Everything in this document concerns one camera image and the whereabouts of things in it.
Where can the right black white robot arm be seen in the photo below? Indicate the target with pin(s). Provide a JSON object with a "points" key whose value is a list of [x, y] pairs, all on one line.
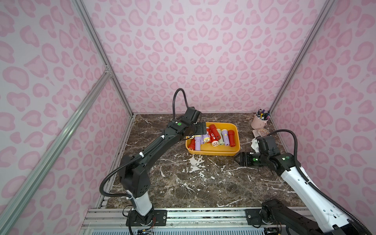
{"points": [[330, 218]]}

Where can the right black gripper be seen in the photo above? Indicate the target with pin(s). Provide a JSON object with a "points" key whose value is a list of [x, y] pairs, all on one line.
{"points": [[248, 158]]}

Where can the pens in cup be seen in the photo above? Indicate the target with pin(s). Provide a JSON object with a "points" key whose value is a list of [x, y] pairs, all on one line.
{"points": [[263, 114]]}

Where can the red flashlight white head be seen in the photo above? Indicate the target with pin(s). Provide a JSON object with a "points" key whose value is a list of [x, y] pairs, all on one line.
{"points": [[214, 142]]}

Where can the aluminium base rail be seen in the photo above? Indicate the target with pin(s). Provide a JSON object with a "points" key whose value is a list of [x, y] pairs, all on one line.
{"points": [[185, 221]]}

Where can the green flashlight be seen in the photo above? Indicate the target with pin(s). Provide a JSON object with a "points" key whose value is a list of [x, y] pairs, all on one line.
{"points": [[221, 141]]}

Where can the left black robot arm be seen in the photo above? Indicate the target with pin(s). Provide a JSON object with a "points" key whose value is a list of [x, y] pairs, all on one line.
{"points": [[133, 170]]}

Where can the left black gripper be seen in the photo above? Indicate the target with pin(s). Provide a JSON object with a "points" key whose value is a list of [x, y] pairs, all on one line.
{"points": [[198, 129]]}

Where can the red flashlight white logo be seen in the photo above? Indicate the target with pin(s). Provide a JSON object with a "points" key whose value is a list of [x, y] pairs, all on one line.
{"points": [[209, 134]]}

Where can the pink pen holder cup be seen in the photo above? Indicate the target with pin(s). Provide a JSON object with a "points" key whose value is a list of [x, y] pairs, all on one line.
{"points": [[258, 123]]}

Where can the plain red flashlight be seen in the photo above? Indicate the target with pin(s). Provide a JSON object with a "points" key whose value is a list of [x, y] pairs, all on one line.
{"points": [[191, 146]]}

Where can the yellow plastic storage tray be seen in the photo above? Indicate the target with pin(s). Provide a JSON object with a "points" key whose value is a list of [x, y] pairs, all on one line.
{"points": [[208, 149]]}

